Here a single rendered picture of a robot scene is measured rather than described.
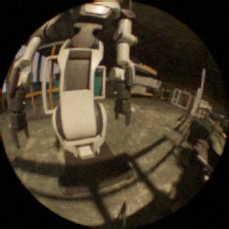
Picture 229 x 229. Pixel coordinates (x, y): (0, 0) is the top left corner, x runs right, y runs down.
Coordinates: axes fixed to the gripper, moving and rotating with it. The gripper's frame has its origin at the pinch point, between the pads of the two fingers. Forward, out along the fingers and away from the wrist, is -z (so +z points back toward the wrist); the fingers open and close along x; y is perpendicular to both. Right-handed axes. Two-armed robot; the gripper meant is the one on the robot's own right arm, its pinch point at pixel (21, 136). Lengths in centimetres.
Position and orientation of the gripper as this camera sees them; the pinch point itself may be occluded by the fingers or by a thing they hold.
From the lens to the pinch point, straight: 41.3
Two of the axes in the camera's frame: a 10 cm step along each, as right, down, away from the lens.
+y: 8.1, -0.3, 5.9
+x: 5.9, 1.2, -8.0
